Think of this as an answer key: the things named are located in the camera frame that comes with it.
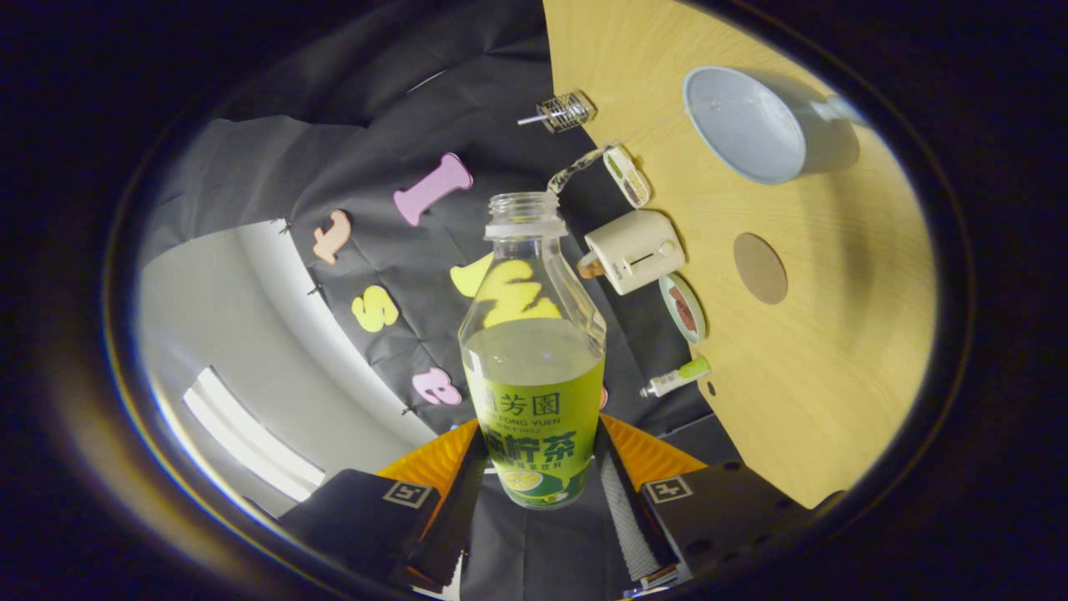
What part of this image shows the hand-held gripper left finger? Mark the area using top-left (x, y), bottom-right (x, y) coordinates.
top-left (280, 417), bottom-right (489, 589)

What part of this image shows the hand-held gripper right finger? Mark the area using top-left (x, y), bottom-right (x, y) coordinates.
top-left (594, 415), bottom-right (844, 589)

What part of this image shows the green label juice bottle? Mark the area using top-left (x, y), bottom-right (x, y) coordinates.
top-left (458, 192), bottom-right (607, 510)

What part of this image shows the round brown coaster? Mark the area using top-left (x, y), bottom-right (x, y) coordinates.
top-left (733, 232), bottom-right (788, 306)

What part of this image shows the clear juice stream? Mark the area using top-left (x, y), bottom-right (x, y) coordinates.
top-left (547, 146), bottom-right (618, 197)

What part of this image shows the pale grey cup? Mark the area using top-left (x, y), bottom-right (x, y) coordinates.
top-left (683, 65), bottom-right (864, 185)

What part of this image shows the small white green bottle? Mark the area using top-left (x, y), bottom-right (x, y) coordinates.
top-left (639, 355), bottom-right (713, 399)

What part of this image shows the wooden table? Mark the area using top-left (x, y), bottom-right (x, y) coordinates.
top-left (542, 0), bottom-right (937, 510)

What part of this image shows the pale green plate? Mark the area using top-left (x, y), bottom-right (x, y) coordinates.
top-left (657, 273), bottom-right (708, 346)

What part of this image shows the brown food piece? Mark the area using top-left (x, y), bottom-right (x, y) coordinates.
top-left (667, 286), bottom-right (698, 333)

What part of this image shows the ceiling light panel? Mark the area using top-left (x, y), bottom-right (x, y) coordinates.
top-left (182, 366), bottom-right (326, 503)

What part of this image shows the cream toaster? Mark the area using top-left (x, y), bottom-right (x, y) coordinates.
top-left (584, 210), bottom-right (687, 296)

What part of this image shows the white divided grain tray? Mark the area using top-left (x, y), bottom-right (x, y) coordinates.
top-left (602, 144), bottom-right (651, 209)

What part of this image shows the wire mesh holder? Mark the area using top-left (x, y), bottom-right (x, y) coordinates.
top-left (537, 90), bottom-right (597, 134)

